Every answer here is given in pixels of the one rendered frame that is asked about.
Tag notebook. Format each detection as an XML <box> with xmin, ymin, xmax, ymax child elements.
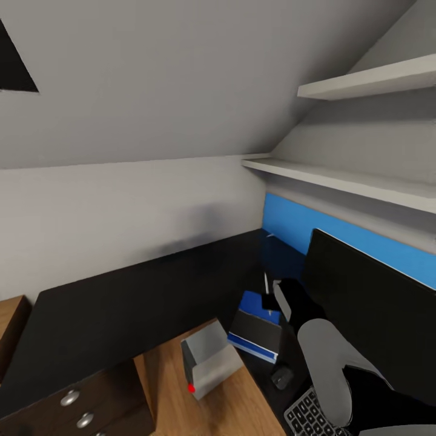
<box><xmin>229</xmin><ymin>309</ymin><xmax>282</xmax><ymax>355</ymax></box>

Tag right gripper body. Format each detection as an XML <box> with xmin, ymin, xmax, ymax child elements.
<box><xmin>262</xmin><ymin>293</ymin><xmax>282</xmax><ymax>312</ymax></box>

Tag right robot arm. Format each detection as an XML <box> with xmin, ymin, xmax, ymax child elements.
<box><xmin>262</xmin><ymin>278</ymin><xmax>436</xmax><ymax>436</ymax></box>

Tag monitor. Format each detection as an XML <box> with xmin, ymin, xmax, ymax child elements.
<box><xmin>300</xmin><ymin>228</ymin><xmax>436</xmax><ymax>407</ymax></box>

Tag keyboard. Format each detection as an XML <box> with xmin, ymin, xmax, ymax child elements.
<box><xmin>284</xmin><ymin>386</ymin><xmax>353</xmax><ymax>436</ymax></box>

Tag folder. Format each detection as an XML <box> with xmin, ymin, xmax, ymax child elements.
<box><xmin>226</xmin><ymin>291</ymin><xmax>283</xmax><ymax>364</ymax></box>

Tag desktop computer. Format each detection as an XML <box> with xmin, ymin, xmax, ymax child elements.
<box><xmin>181</xmin><ymin>320</ymin><xmax>244</xmax><ymax>401</ymax></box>

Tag mouse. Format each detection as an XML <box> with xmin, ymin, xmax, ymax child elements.
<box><xmin>271</xmin><ymin>365</ymin><xmax>294</xmax><ymax>390</ymax></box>

